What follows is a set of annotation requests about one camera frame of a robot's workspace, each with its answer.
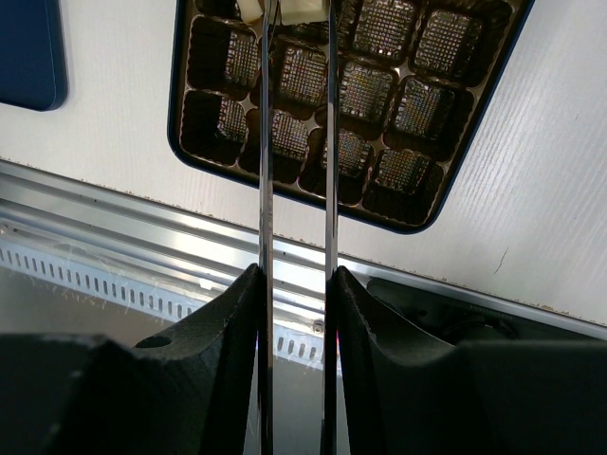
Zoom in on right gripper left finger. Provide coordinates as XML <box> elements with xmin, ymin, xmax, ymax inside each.
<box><xmin>1</xmin><ymin>264</ymin><xmax>261</xmax><ymax>454</ymax></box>

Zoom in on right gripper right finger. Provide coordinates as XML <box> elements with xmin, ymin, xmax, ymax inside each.
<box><xmin>332</xmin><ymin>267</ymin><xmax>606</xmax><ymax>454</ymax></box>

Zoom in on blue tin chocolate box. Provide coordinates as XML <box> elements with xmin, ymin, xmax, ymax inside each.
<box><xmin>168</xmin><ymin>1</ymin><xmax>531</xmax><ymax>234</ymax></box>

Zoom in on metal tweezers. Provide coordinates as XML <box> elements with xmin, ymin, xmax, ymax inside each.
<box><xmin>257</xmin><ymin>1</ymin><xmax>340</xmax><ymax>454</ymax></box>

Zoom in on blue tin lid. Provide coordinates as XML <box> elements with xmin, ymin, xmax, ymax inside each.
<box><xmin>1</xmin><ymin>0</ymin><xmax>68</xmax><ymax>112</ymax></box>

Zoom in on white cube chocolate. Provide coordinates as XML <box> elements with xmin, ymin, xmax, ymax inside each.
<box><xmin>279</xmin><ymin>0</ymin><xmax>329</xmax><ymax>26</ymax></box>

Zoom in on white block chocolate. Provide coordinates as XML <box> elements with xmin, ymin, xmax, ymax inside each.
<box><xmin>236</xmin><ymin>0</ymin><xmax>264</xmax><ymax>24</ymax></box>

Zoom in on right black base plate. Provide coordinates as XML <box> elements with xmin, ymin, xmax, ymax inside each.
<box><xmin>366</xmin><ymin>278</ymin><xmax>589</xmax><ymax>345</ymax></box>

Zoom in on slotted cable duct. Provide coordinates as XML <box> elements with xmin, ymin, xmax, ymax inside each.
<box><xmin>1</xmin><ymin>240</ymin><xmax>323</xmax><ymax>370</ymax></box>

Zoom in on aluminium front rail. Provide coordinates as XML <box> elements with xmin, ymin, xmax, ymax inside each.
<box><xmin>1</xmin><ymin>161</ymin><xmax>606</xmax><ymax>339</ymax></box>

